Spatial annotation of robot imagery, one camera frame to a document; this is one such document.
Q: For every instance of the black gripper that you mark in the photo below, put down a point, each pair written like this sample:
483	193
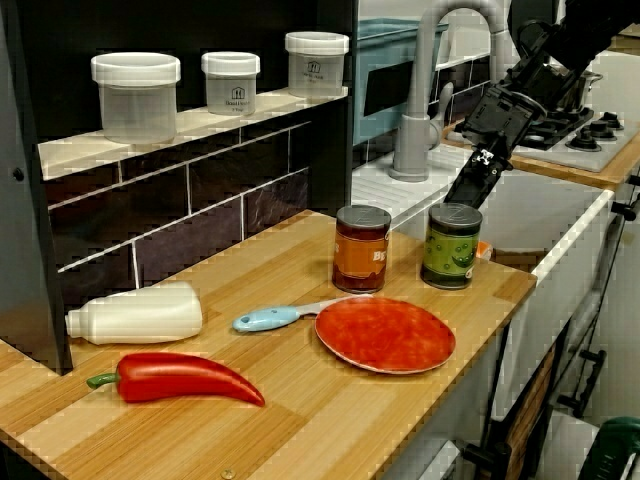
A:
505	112

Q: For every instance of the green peas can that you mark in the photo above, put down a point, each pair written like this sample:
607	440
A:
450	250

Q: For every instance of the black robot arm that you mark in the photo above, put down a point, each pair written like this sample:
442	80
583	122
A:
575	40

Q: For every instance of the white toy sink unit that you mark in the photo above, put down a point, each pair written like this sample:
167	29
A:
540	210

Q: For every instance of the grey toy faucet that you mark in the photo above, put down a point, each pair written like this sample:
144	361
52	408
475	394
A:
412	145

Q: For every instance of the grey toy stove top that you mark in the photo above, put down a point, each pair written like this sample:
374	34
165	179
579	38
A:
585	157

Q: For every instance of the black stove knob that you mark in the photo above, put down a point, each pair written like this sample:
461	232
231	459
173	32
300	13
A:
612	121
598	131
584	143

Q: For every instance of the steel pot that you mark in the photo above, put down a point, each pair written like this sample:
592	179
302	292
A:
587	82

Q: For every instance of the brown beans can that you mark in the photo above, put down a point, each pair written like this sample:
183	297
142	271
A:
360	250

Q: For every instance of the blue plastic bin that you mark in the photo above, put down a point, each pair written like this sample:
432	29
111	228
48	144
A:
380	50

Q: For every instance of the red round plate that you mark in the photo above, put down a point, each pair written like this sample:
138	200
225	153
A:
385	332

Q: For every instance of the tall white lidded jar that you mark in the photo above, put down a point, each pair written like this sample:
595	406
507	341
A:
316	65

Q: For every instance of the small white lidded jar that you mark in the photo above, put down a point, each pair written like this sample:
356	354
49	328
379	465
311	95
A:
231	85

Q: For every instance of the dark kitchen hutch shelf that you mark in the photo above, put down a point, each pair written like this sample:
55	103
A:
200	25

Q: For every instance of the large white lidded jar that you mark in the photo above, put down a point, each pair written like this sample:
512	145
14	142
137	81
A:
135	100

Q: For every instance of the white cloth lump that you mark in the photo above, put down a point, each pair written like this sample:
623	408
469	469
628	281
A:
145	315

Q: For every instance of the red chili pepper toy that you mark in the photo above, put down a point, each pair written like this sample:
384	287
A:
175	377

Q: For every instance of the black hutch screw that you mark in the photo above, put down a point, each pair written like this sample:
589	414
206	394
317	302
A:
17	174

